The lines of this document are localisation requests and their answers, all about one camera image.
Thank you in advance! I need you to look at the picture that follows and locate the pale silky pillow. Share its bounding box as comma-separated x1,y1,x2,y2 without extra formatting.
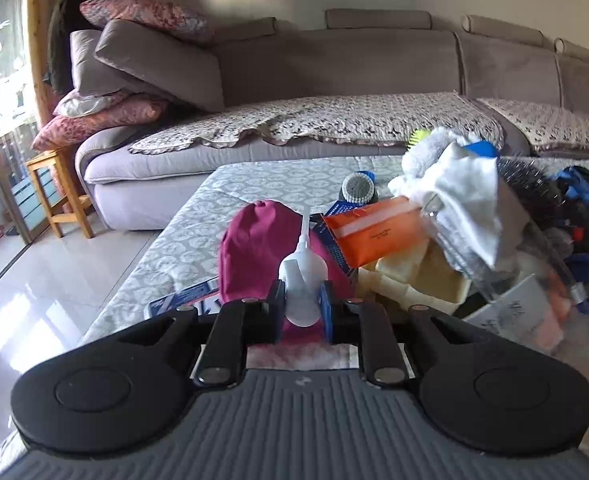
52,89,135,118

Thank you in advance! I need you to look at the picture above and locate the white cloth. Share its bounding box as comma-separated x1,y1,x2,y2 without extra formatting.
389,140,505,271

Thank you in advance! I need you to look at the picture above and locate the grey fluffy cloth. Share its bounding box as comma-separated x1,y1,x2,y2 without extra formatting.
401,127,470,178

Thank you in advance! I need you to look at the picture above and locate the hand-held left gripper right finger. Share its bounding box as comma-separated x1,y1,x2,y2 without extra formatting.
319,280,460,388

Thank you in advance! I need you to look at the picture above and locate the blue strap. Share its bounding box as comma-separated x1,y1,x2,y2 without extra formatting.
554,165,589,206

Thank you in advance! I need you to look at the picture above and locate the clear plastic container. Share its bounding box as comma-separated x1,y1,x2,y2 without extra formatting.
424,200,589,321

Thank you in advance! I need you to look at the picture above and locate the grey sofa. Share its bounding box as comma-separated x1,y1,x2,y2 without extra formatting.
74,7,589,233

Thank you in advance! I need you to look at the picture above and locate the white cardboard box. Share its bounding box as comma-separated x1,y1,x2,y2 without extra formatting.
461,272,565,356

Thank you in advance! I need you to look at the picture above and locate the maroon drawstring bag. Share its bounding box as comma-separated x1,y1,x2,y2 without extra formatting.
218,200,355,351

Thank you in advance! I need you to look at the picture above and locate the grey round brush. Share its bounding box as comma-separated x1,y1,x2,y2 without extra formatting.
341,170,377,206

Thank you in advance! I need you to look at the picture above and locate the wooden post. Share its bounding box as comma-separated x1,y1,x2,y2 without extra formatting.
24,0,70,126

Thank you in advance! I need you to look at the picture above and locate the large grey cushion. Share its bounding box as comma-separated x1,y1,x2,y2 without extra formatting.
94,20,225,113

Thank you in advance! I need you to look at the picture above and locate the dark hanging clothing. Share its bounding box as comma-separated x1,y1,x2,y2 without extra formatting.
44,0,100,96

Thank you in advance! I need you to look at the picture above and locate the blue plastic item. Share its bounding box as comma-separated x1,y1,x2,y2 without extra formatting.
461,140,500,158

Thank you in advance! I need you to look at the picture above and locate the clear packet with dark label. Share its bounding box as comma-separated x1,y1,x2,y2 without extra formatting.
144,280,222,321

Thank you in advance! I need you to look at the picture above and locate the leaf patterned cloth desktop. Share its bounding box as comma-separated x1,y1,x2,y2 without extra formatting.
0,155,589,478

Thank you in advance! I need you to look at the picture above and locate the pink floral pillow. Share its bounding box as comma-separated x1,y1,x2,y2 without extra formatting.
30,97,170,153

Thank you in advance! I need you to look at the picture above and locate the purple floral pillow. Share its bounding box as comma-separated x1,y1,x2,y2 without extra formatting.
79,0,215,43

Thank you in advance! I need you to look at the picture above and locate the long patterned sofa cover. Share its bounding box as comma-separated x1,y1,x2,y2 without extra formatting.
127,91,505,156

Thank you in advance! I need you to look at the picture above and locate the dark steel wool scrubber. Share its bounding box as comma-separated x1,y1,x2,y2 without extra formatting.
497,157,565,221

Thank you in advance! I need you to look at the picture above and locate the wooden stool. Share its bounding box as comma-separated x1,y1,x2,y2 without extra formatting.
24,147,95,240

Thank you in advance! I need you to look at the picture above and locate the small grey cushion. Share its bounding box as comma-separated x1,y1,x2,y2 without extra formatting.
69,29,125,98

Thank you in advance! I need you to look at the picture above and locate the short patterned sofa cover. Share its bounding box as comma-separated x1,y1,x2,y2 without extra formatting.
477,97,589,156

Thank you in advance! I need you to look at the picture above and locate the orange wet wipes packet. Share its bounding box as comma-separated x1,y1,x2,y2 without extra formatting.
321,195,432,278

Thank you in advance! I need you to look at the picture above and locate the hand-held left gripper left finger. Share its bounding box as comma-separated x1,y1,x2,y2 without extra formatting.
147,280,288,388

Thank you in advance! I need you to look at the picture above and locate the white spray trigger head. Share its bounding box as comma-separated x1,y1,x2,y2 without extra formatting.
278,212,322,328

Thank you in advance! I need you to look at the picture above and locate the cream plastic box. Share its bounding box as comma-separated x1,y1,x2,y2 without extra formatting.
357,240,472,318

